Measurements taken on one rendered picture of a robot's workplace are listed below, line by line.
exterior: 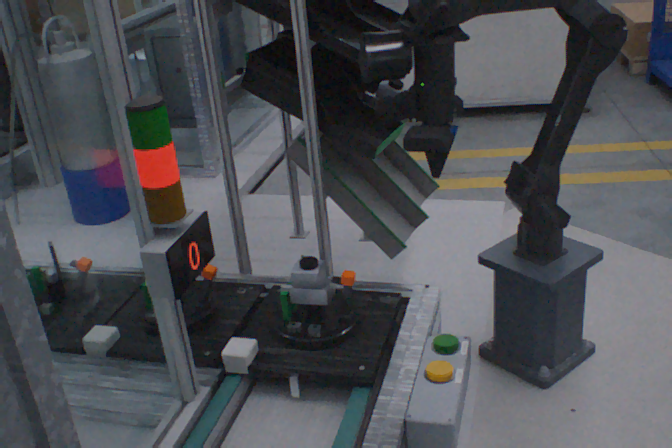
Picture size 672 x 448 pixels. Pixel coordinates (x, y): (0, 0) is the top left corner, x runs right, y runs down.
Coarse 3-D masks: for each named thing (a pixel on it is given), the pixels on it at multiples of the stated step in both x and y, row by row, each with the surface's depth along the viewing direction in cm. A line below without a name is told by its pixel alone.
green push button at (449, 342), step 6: (438, 336) 116; (444, 336) 116; (450, 336) 116; (438, 342) 115; (444, 342) 115; (450, 342) 114; (456, 342) 114; (438, 348) 114; (444, 348) 114; (450, 348) 114; (456, 348) 114
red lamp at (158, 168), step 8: (136, 152) 91; (144, 152) 90; (152, 152) 90; (160, 152) 90; (168, 152) 91; (136, 160) 92; (144, 160) 91; (152, 160) 90; (160, 160) 91; (168, 160) 91; (176, 160) 93; (144, 168) 91; (152, 168) 91; (160, 168) 91; (168, 168) 92; (176, 168) 93; (144, 176) 92; (152, 176) 91; (160, 176) 92; (168, 176) 92; (176, 176) 93; (144, 184) 92; (152, 184) 92; (160, 184) 92; (168, 184) 92
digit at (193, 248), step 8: (192, 232) 98; (184, 240) 96; (192, 240) 98; (200, 240) 100; (184, 248) 96; (192, 248) 98; (200, 248) 100; (184, 256) 96; (192, 256) 98; (200, 256) 100; (192, 264) 98; (200, 264) 100; (192, 272) 98
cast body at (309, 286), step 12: (300, 264) 116; (312, 264) 116; (324, 264) 118; (300, 276) 116; (312, 276) 115; (324, 276) 119; (288, 288) 120; (300, 288) 117; (312, 288) 116; (324, 288) 116; (300, 300) 118; (312, 300) 117; (324, 300) 117
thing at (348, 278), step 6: (348, 270) 117; (342, 276) 115; (348, 276) 115; (354, 276) 116; (336, 282) 117; (342, 282) 116; (348, 282) 116; (348, 288) 116; (348, 294) 117; (348, 300) 118; (342, 306) 119; (348, 306) 118; (342, 312) 119; (348, 312) 119
